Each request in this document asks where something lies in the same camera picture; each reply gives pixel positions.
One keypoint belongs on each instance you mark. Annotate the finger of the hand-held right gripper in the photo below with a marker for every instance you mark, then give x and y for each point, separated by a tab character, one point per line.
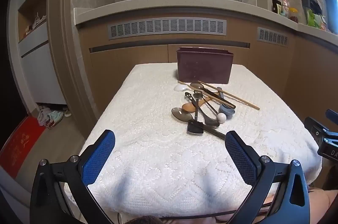
317	128
333	115

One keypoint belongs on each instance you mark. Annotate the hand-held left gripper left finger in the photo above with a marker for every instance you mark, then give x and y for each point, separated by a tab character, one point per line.
99	158

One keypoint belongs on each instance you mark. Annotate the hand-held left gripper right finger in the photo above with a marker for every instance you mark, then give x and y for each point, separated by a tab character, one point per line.
241	160

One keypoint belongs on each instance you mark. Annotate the small black spatula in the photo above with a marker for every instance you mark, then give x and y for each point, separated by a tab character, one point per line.
195	128

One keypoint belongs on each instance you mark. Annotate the maroon plastic box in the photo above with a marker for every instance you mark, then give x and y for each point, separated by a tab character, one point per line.
204	66

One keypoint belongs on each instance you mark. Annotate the small white round spoon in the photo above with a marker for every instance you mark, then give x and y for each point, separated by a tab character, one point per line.
221	117

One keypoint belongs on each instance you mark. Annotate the slim metal spoon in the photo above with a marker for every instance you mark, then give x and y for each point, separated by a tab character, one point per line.
211	122

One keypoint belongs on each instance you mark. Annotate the white lace tablecloth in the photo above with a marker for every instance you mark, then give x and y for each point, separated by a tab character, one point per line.
148	150

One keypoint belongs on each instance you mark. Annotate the blue ceramic spoon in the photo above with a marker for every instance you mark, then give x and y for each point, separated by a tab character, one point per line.
227	110

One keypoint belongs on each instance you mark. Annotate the person's leg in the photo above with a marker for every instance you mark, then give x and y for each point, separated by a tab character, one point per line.
326	204

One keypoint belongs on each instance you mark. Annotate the wooden chopstick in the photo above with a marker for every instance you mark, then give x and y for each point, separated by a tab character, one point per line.
237	99
184	83

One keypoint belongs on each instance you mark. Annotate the pile of cloths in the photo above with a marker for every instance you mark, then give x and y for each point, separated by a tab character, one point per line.
51	116

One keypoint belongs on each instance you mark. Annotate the large metal spoon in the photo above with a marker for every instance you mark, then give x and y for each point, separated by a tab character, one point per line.
181	114

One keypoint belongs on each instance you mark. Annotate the wooden spoon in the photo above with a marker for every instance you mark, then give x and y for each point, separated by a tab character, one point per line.
188	107

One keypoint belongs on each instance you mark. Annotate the red floor mat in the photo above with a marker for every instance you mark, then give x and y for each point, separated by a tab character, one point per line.
18	146

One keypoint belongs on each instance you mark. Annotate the white ceramic spoon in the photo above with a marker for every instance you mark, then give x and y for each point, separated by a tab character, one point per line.
180	87

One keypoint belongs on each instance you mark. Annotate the green plastic bag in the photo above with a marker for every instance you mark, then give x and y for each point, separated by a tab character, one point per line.
315	20

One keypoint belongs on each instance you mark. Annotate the short grey vent grille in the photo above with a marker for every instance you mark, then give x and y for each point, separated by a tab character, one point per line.
272	37

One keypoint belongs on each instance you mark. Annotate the wooden kitchen cabinet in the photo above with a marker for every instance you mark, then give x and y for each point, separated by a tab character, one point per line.
126	60

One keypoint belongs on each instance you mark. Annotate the yellow-lidded jar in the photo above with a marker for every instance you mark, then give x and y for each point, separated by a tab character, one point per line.
293	15

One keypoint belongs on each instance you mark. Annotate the dark utensil holder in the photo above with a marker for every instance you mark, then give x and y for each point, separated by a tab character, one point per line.
310	2

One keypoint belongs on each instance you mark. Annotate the orange-capped drink bottle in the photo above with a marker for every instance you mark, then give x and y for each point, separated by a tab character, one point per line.
285	6

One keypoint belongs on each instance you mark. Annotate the dark sauce bottle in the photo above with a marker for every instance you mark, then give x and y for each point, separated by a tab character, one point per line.
276	7

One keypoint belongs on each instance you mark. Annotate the long grey vent grille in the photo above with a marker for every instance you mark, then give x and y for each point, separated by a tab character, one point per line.
166	27

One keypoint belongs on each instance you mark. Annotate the white stone countertop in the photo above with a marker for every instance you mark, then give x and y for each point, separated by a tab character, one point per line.
158	6

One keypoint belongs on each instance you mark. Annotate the white wall cabinet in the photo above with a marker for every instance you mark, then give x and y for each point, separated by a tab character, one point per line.
39	65

